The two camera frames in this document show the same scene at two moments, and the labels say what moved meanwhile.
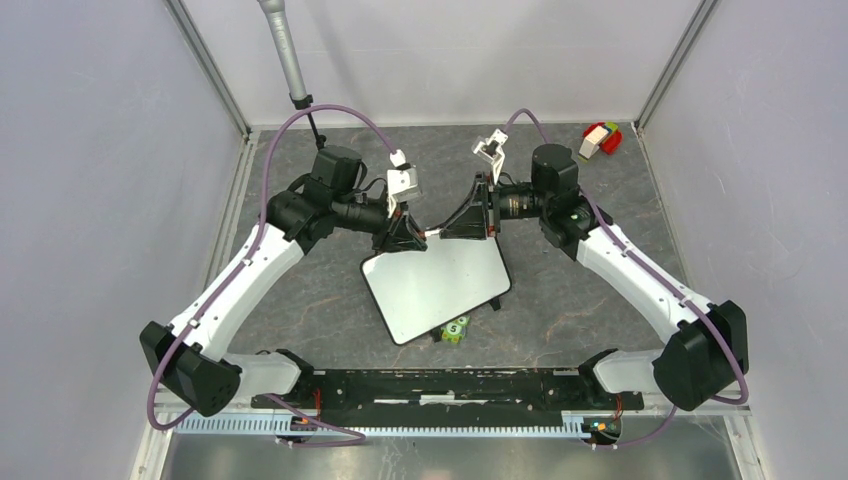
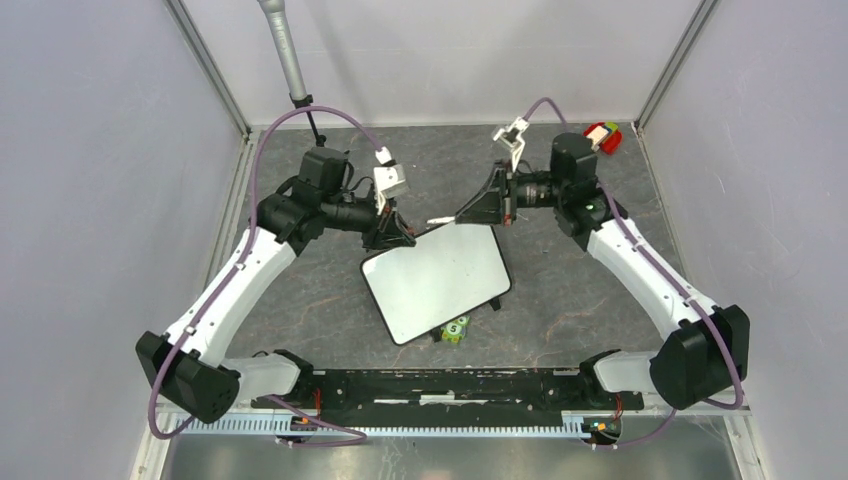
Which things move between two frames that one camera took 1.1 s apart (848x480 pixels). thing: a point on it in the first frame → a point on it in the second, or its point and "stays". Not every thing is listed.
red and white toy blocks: x=601 y=135 stays
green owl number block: x=455 y=330 stays
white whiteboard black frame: x=418 y=292 stays
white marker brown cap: x=427 y=233 → x=441 y=220
